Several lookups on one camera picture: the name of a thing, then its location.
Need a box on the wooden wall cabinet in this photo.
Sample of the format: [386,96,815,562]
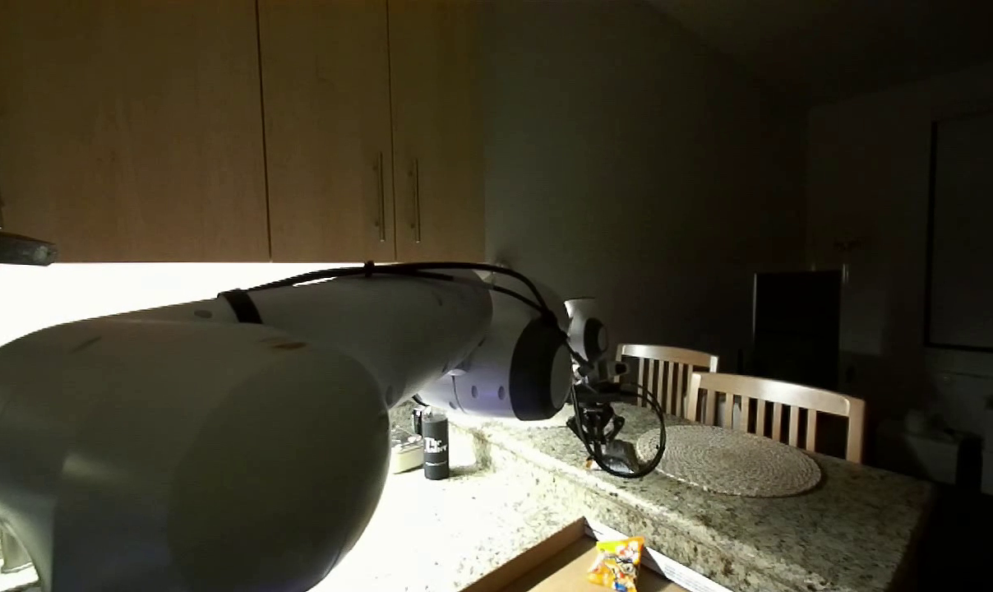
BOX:
[0,0,491,266]

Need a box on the black bottle wooden cap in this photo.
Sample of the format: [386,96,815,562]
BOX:
[418,398,453,483]

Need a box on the small grey container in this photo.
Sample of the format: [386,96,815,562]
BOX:
[394,408,427,478]

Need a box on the wooden slat-back chair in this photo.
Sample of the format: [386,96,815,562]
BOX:
[682,370,866,468]
[614,341,723,420]

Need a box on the white appliance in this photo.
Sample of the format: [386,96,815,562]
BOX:
[900,344,993,507]

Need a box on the flat cardboard box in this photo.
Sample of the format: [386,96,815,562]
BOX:
[461,517,728,592]

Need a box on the dark framed wall board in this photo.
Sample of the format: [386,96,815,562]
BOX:
[923,105,993,355]

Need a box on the small white cup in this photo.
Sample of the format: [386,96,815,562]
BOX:
[448,425,491,472]

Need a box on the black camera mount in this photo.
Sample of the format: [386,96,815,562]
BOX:
[0,226,58,362]

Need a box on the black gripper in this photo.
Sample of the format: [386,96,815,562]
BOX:
[563,344,636,468]

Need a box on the round woven placemat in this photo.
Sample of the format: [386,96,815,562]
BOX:
[623,420,825,504]

